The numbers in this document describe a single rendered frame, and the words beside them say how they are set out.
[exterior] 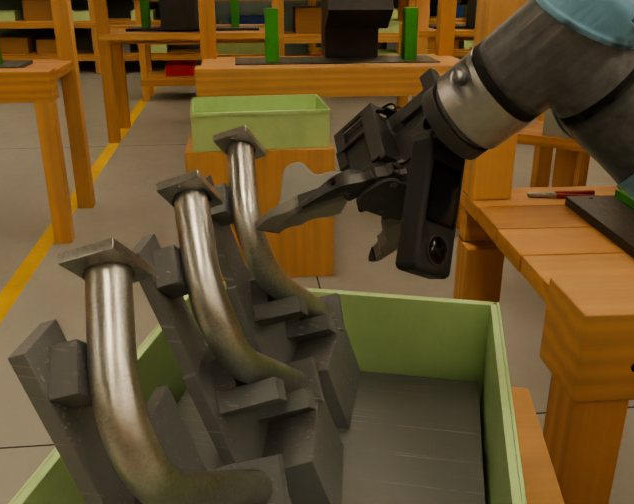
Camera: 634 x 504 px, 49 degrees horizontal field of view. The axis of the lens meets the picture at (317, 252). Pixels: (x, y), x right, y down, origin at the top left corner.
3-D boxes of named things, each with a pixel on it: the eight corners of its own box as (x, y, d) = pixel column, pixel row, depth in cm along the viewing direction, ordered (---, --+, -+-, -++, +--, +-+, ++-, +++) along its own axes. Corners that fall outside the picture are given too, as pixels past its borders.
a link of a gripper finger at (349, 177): (305, 210, 66) (395, 184, 65) (309, 226, 65) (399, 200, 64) (292, 183, 62) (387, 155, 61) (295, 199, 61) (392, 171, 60)
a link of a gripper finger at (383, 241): (387, 220, 78) (401, 169, 70) (399, 266, 75) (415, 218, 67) (359, 223, 77) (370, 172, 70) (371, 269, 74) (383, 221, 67)
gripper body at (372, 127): (382, 162, 71) (473, 88, 64) (402, 233, 67) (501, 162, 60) (326, 139, 67) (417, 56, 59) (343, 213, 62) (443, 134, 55)
